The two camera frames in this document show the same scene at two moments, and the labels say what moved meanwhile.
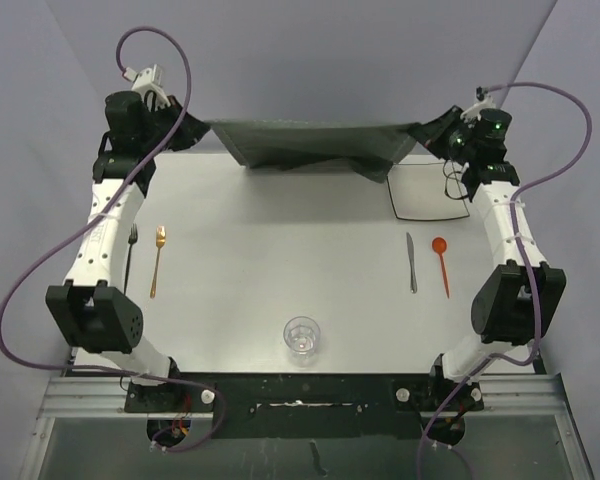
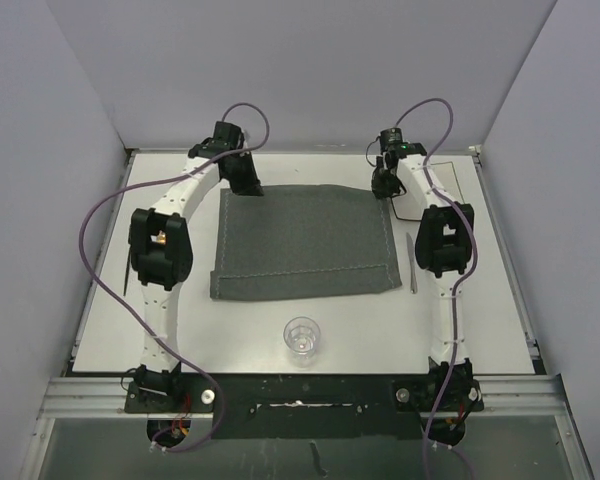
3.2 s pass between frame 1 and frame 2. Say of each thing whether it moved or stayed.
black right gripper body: moved
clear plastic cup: stayed
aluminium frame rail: stayed
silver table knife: stayed
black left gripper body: moved
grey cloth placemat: moved
